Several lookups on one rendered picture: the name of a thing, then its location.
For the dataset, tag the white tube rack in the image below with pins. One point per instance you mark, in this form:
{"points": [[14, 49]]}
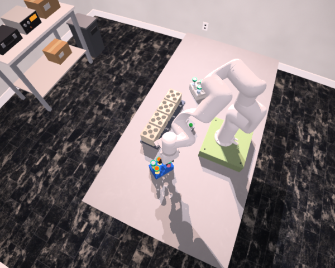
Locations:
{"points": [[194, 92]]}

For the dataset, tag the blue tube rack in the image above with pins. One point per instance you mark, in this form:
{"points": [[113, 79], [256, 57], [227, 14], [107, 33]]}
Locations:
{"points": [[163, 170]]}

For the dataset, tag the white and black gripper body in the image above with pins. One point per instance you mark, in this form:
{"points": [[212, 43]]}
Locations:
{"points": [[167, 159]]}

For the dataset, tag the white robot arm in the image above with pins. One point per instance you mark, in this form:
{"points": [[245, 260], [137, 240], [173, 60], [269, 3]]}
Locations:
{"points": [[246, 112]]}

